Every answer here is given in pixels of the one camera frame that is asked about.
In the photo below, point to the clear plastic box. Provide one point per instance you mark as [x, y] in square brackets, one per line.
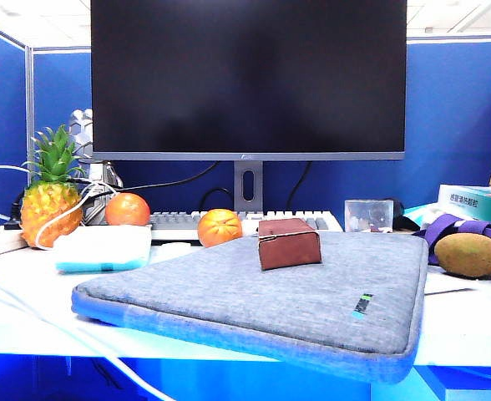
[368, 215]

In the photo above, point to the smooth orange fruit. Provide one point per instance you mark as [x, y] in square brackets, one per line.
[127, 210]

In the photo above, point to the grey partition post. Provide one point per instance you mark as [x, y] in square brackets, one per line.
[29, 113]

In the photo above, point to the black computer monitor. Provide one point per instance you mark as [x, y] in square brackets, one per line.
[245, 79]

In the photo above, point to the ribbed orange tangerine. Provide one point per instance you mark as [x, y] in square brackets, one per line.
[219, 228]

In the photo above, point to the plastic pineapple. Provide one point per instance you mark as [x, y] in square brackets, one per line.
[47, 213]

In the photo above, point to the large brown kiwi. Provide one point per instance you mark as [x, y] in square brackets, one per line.
[466, 255]

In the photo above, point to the teal white medicine box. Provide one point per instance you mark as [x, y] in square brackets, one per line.
[475, 204]

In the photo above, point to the white teal tissue pack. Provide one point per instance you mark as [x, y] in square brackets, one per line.
[103, 248]

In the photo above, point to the black object behind box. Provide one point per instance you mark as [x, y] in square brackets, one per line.
[404, 215]

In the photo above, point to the grey monitor stand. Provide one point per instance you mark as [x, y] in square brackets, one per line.
[248, 198]

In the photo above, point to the grey laptop sleeve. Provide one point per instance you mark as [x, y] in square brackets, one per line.
[245, 305]

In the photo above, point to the brown glasses case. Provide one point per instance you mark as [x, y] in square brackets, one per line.
[289, 246]

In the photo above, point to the white grey keyboard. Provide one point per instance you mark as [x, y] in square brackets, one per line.
[172, 221]

